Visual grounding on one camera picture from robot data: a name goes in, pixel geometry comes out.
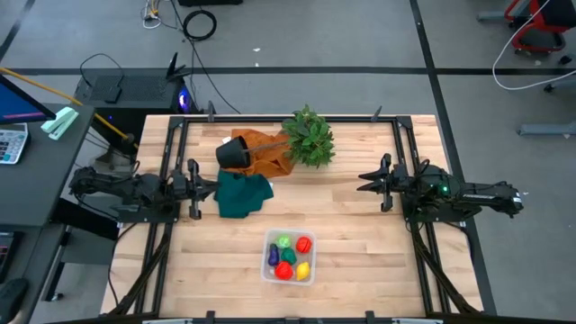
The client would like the grey metal base bar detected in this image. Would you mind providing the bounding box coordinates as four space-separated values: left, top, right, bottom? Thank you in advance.
517 120 576 138

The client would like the orange cloth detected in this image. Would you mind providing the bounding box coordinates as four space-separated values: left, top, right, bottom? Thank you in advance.
223 128 296 179

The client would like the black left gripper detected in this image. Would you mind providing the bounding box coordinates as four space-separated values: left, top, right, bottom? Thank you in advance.
172 157 222 221

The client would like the yellow toy lemon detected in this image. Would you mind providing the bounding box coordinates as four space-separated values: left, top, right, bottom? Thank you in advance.
294 261 312 283

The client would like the yellow rod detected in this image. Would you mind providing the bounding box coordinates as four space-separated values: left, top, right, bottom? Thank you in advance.
0 67 139 149

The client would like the mint green stapler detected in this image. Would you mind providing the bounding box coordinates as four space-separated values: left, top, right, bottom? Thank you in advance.
40 105 80 142

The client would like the clear plastic tupperware container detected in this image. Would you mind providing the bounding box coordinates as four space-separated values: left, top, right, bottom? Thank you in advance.
259 227 318 287

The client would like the black computer tower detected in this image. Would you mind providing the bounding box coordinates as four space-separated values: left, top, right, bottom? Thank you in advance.
73 67 200 146

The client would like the artificial green leafy plant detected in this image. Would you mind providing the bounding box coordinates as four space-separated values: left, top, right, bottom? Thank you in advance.
245 103 337 170

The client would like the purple toy eggplant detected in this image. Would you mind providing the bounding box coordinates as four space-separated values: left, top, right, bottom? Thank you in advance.
267 242 282 268

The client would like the dark green cloth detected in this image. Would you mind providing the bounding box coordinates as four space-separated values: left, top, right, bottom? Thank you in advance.
213 168 275 221

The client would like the black plant pot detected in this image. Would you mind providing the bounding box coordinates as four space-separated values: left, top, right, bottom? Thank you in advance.
214 136 252 170

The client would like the black aluminium table frame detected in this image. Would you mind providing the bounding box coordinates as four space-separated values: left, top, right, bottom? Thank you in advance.
107 114 483 324

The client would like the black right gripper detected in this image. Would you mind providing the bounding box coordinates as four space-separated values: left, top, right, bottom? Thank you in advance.
356 153 410 213

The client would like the red toy bell pepper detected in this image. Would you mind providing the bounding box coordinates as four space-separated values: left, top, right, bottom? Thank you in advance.
274 261 295 282

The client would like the computer monitor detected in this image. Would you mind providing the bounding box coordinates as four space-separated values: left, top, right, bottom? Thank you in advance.
0 73 58 127

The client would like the white cable bundle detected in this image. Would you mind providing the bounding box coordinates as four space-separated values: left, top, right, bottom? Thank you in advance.
140 0 164 31

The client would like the white calculator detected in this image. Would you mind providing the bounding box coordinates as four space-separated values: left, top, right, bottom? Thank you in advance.
0 121 30 166

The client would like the black desk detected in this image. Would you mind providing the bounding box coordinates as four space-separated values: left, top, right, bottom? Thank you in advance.
0 103 96 324

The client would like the red and black chair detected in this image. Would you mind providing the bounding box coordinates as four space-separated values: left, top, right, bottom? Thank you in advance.
503 0 576 56

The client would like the coiled black cable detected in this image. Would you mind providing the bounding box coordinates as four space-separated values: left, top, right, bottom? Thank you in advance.
181 9 219 43

